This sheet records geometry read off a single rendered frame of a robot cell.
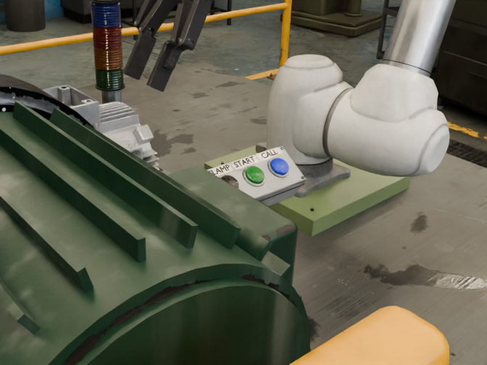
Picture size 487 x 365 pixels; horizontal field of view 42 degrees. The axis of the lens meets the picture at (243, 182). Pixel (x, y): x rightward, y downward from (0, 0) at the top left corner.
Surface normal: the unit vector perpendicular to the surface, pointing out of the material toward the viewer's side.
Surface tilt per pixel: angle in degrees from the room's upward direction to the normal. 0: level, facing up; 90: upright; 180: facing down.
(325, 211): 1
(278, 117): 88
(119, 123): 88
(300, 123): 87
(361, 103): 59
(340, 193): 1
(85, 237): 5
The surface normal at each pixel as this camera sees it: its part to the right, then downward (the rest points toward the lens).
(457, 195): 0.04, -0.89
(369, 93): -0.68, -0.21
